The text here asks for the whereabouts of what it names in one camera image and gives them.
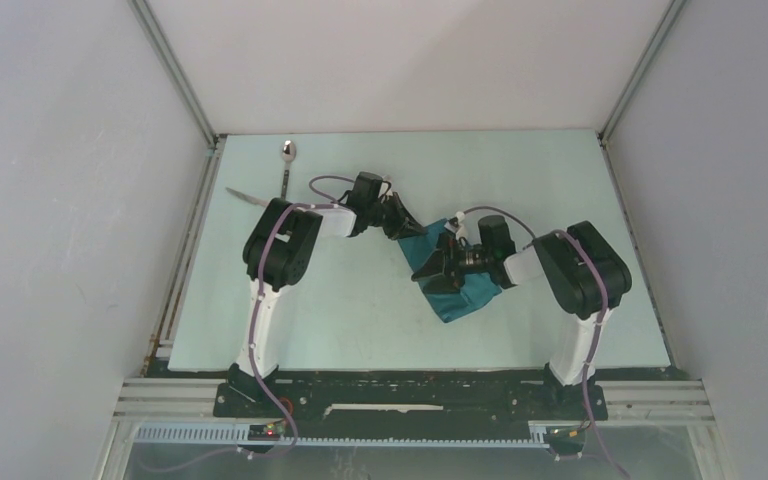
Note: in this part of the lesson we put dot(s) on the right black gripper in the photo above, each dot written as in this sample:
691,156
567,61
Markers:
434,269

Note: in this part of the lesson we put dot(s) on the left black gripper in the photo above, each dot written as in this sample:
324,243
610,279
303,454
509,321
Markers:
403,224

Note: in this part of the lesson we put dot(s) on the teal cloth napkin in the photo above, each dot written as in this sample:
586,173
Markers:
477,291

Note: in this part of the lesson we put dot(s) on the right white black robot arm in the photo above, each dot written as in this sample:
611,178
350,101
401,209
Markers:
585,275

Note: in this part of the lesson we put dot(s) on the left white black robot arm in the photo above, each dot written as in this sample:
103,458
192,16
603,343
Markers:
278,252

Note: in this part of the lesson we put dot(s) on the silver spoon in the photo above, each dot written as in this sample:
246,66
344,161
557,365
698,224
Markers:
288,155

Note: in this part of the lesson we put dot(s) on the silver knife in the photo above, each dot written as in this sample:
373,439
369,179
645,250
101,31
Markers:
247,198

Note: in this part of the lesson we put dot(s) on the grey slotted cable duct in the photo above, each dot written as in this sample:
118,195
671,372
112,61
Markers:
243,435

